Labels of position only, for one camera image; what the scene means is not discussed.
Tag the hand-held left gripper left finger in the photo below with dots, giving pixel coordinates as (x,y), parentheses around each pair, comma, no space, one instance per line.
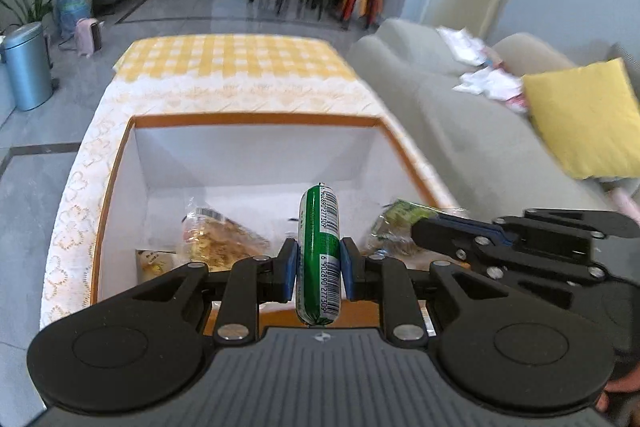
(289,267)

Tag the white paper sheet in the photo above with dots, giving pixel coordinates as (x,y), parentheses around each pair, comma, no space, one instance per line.
(460,42)

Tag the pink small heater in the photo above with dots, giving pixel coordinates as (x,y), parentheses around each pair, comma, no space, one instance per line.
(88,37)

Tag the green sausage stick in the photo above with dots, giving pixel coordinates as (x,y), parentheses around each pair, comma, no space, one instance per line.
(320,247)

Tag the blue-grey metal trash bin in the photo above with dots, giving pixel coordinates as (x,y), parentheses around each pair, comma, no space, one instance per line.
(25,67)

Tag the yellow checked tablecloth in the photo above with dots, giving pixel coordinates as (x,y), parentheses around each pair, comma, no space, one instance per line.
(225,57)

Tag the blue water bottle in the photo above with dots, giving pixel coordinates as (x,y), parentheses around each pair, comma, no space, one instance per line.
(74,9)

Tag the orange cardboard box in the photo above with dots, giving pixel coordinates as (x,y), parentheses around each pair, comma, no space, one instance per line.
(250,167)

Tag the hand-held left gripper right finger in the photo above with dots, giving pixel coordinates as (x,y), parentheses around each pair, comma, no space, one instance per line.
(348,269)

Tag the orange yellow packet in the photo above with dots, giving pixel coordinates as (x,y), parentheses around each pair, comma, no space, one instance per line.
(155,264)

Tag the crumpled white bags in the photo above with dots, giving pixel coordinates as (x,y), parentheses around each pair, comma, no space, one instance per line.
(487,82)

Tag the person's right hand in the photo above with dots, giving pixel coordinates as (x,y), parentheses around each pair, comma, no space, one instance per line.
(622,394)

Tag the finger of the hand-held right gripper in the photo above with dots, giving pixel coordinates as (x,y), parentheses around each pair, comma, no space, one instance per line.
(560,222)
(445,237)

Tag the grey sofa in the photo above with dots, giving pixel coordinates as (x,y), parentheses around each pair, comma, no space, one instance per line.
(450,132)

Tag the green triangular snack packet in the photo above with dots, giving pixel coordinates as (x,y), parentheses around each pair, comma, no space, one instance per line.
(395,222)

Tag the pink printed packet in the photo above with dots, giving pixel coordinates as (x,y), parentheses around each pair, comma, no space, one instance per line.
(517,102)

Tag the clear bag of yellow snacks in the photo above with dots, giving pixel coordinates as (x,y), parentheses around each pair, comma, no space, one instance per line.
(225,239)

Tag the yellow cushion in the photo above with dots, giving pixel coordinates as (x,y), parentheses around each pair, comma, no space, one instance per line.
(585,117)

